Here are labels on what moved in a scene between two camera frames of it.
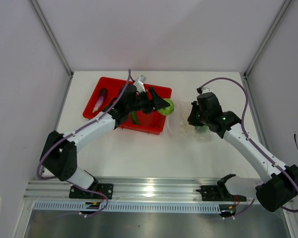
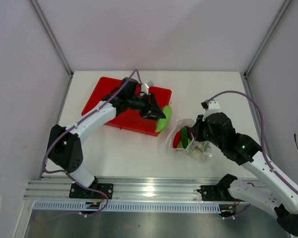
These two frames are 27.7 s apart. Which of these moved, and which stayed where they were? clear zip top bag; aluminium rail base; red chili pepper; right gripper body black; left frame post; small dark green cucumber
Moved: red chili pepper; right gripper body black; small dark green cucumber; clear zip top bag
Stayed: left frame post; aluminium rail base
